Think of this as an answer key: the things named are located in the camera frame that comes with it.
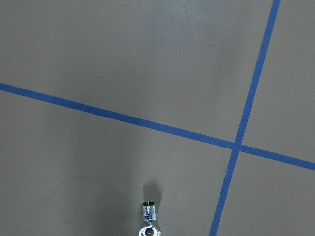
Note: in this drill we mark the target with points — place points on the chrome threaded pipe fitting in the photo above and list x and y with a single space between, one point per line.
149 220

